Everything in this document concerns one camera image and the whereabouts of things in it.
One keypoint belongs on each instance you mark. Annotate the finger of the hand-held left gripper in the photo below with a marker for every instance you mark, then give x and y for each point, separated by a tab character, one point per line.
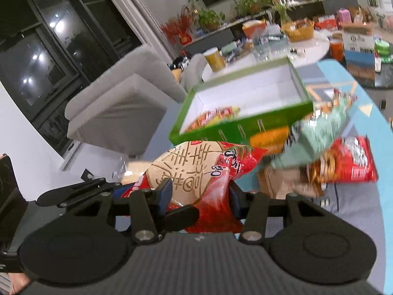
87	175
117	192

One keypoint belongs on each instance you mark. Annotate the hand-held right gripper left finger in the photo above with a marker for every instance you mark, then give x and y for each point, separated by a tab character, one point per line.
164	198

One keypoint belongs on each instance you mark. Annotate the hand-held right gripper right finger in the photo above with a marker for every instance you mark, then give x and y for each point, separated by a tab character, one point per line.
234	201

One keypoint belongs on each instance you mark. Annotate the red biscuit print snack bag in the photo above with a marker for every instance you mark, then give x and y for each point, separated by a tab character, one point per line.
184	166

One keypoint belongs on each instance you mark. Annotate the green cardboard box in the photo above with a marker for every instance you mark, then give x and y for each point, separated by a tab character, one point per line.
233	129

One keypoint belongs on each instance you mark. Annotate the mint green snack bag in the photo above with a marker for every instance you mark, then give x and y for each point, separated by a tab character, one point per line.
316	132

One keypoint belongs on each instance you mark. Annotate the red pretzel snack bag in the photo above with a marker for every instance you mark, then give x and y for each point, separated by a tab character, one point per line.
353	159

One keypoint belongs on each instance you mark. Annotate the person's left hand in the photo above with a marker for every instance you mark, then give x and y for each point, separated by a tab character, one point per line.
20	282

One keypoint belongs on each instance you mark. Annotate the grey sofa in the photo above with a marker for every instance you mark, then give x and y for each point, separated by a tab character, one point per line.
122	98

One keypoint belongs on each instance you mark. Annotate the red yellow snack packet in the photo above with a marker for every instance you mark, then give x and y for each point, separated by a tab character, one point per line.
211	116

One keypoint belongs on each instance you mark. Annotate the blue patterned tablecloth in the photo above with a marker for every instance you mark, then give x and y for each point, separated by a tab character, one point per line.
362	209

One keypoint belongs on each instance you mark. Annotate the yellow can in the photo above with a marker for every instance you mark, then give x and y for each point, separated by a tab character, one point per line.
215	60

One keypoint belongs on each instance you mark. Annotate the green pouch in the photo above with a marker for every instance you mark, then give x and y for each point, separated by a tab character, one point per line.
229	47

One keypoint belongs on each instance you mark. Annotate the glass mug with spoon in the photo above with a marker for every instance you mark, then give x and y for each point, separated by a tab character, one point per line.
261	48

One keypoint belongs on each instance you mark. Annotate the dark framed window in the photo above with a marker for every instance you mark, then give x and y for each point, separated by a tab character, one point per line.
55	21

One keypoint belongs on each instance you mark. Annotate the blue grey tray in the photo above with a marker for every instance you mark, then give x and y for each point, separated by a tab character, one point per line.
276	40

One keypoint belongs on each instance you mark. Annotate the white curtain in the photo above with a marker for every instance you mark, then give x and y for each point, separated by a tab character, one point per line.
138	12

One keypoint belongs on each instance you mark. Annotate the red flower vase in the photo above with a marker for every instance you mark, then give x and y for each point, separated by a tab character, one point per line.
178	27

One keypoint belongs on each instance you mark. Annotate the round white table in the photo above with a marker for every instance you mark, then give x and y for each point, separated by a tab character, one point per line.
310	47

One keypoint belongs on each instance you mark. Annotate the orange tissue box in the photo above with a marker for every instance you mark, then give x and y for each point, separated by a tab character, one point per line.
253	29

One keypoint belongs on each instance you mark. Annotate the wicker basket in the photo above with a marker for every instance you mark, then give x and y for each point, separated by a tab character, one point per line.
297	32

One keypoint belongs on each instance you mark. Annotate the orange cup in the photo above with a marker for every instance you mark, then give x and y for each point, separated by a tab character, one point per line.
336	50

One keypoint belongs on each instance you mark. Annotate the cardboard box with blue print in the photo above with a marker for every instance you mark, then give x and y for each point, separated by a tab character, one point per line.
357	55

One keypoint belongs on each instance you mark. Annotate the spider plant in glass vase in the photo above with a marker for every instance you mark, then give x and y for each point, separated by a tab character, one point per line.
281	13

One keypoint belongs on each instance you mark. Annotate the dark round side table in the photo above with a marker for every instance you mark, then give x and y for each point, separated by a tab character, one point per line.
383	76

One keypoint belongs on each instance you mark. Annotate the white and orange box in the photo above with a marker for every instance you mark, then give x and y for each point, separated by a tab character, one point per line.
325	23

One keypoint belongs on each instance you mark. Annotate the pink box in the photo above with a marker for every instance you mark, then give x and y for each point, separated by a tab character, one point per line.
344	16

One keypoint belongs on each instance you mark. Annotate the grey television cabinet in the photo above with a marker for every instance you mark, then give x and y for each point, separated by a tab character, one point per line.
334	6

